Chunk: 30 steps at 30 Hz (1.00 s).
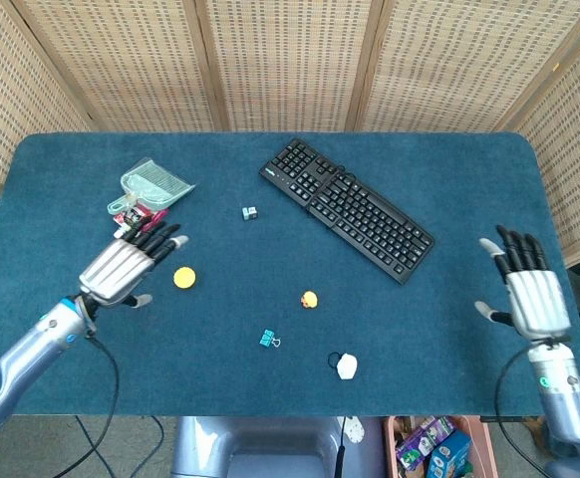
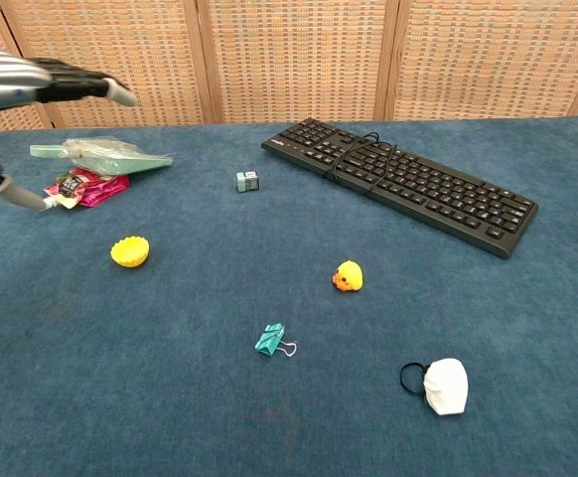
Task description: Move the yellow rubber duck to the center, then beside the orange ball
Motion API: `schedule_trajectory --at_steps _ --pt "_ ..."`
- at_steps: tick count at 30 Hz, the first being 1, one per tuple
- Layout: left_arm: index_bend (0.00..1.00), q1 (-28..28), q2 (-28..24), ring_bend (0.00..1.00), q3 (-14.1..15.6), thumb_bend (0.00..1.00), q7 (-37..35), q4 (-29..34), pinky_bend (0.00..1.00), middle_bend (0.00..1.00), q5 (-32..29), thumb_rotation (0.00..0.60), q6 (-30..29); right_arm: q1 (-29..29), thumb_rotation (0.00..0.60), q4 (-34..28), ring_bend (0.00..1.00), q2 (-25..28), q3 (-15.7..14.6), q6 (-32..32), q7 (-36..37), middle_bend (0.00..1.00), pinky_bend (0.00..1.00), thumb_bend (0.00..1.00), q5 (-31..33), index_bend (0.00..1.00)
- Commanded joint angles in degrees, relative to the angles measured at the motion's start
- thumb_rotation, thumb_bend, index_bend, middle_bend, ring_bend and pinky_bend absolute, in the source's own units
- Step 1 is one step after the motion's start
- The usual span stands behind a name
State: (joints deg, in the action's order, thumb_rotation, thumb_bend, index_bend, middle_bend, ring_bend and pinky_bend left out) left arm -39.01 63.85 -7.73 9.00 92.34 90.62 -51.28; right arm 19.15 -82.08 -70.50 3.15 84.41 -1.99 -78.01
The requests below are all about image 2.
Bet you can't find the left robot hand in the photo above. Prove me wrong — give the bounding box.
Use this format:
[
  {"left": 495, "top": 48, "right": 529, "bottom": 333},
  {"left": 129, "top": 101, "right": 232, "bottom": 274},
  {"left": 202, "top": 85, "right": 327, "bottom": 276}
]
[{"left": 0, "top": 46, "right": 139, "bottom": 213}]

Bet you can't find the yellow rubber duck toy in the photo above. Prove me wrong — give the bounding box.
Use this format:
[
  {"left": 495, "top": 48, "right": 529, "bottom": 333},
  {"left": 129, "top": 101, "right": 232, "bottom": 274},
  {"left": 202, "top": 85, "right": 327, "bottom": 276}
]
[{"left": 332, "top": 258, "right": 364, "bottom": 294}]

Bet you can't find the black computer keyboard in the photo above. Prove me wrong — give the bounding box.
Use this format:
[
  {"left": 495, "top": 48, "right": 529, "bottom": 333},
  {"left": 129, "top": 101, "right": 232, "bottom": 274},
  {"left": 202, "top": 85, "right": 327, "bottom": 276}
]
[{"left": 261, "top": 117, "right": 539, "bottom": 260}]

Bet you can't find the light green plastic dustpan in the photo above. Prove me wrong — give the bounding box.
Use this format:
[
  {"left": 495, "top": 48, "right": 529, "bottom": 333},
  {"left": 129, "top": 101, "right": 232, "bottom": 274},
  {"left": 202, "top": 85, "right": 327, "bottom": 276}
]
[{"left": 29, "top": 141, "right": 175, "bottom": 177}]

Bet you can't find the clear plastic bag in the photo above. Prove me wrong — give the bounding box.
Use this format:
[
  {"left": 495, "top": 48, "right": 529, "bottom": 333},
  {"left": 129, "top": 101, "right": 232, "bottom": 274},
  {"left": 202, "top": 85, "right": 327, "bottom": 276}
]
[{"left": 63, "top": 137, "right": 165, "bottom": 173}]

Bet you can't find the red drink pouch white spout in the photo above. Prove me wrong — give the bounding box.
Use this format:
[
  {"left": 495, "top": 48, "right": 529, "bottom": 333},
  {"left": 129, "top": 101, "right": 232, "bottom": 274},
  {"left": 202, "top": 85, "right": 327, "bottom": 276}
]
[{"left": 40, "top": 167, "right": 96, "bottom": 213}]

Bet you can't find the magenta foil packet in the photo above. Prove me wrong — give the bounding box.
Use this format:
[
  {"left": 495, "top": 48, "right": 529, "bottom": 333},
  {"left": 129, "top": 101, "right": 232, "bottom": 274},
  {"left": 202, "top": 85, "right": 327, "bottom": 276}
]
[{"left": 77, "top": 174, "right": 132, "bottom": 208}]

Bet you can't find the yellow fluted cup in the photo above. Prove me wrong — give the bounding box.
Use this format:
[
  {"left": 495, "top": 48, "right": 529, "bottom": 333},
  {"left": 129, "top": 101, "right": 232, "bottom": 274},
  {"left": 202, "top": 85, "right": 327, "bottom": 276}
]
[{"left": 109, "top": 237, "right": 151, "bottom": 269}]

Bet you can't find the small green white box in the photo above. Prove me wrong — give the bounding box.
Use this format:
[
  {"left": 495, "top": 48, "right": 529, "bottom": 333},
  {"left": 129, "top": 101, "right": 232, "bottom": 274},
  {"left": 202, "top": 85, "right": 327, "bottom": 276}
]
[{"left": 235, "top": 170, "right": 263, "bottom": 193}]

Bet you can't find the woven rattan folding screen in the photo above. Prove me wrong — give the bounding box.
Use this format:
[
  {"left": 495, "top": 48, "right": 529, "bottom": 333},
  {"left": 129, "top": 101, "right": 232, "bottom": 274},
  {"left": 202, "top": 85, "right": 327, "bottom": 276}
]
[{"left": 0, "top": 0, "right": 578, "bottom": 133}]

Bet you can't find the blue table cloth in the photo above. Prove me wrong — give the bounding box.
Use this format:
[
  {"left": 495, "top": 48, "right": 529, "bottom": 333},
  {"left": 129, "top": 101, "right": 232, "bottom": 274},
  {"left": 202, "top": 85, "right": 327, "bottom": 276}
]
[{"left": 0, "top": 114, "right": 578, "bottom": 477}]

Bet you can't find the teal binder clip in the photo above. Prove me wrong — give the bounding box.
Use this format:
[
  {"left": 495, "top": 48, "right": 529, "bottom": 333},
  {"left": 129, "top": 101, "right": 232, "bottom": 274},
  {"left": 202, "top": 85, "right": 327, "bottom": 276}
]
[{"left": 253, "top": 322, "right": 299, "bottom": 358}]

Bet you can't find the white folded cloth mask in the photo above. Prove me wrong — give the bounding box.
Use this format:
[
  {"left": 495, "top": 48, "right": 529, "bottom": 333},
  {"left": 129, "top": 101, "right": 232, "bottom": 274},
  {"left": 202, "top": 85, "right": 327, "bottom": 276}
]
[{"left": 422, "top": 357, "right": 470, "bottom": 417}]

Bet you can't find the black keyboard cable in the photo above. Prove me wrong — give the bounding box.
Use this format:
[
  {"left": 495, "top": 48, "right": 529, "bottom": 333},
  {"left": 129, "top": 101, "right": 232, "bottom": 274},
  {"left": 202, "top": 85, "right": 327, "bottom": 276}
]
[{"left": 324, "top": 131, "right": 399, "bottom": 197}]

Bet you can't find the black elastic hair tie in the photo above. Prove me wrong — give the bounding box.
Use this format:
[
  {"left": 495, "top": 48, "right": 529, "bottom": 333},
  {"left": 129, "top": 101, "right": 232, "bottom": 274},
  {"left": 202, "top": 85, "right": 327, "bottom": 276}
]
[{"left": 399, "top": 361, "right": 434, "bottom": 398}]

